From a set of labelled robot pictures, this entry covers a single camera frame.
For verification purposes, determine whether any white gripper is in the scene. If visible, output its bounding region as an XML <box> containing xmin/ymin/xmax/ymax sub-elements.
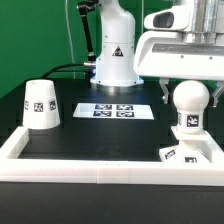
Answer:
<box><xmin>134</xmin><ymin>7</ymin><xmax>224</xmax><ymax>107</ymax></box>

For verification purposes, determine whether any white lamp bulb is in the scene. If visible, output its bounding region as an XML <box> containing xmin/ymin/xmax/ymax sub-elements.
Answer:
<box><xmin>173</xmin><ymin>80</ymin><xmax>210</xmax><ymax>134</ymax></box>

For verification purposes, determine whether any white lamp base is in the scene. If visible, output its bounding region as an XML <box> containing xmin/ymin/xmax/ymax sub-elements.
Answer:
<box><xmin>159</xmin><ymin>126</ymin><xmax>211</xmax><ymax>164</ymax></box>

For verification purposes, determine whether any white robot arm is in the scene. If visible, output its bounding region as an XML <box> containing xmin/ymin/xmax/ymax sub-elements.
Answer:
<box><xmin>91</xmin><ymin>0</ymin><xmax>224</xmax><ymax>103</ymax></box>

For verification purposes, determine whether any white lamp shade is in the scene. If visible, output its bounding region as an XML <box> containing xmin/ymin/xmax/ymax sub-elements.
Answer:
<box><xmin>23</xmin><ymin>79</ymin><xmax>60</xmax><ymax>130</ymax></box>

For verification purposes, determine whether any white marker sheet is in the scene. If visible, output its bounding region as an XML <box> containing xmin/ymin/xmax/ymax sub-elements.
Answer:
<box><xmin>73</xmin><ymin>103</ymin><xmax>154</xmax><ymax>120</ymax></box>

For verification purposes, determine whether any white U-shaped fence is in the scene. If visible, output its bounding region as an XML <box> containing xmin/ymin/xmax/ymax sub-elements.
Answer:
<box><xmin>0</xmin><ymin>126</ymin><xmax>224</xmax><ymax>186</ymax></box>

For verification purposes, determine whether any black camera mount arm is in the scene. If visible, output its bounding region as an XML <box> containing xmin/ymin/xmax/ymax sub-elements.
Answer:
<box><xmin>77</xmin><ymin>0</ymin><xmax>99</xmax><ymax>63</ymax></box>

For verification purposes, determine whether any black cable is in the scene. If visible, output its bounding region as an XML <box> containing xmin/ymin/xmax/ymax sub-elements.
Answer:
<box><xmin>42</xmin><ymin>62</ymin><xmax>98</xmax><ymax>80</ymax></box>

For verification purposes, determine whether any white thin cable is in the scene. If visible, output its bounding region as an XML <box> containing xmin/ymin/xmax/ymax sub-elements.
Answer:
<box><xmin>65</xmin><ymin>0</ymin><xmax>76</xmax><ymax>80</ymax></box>

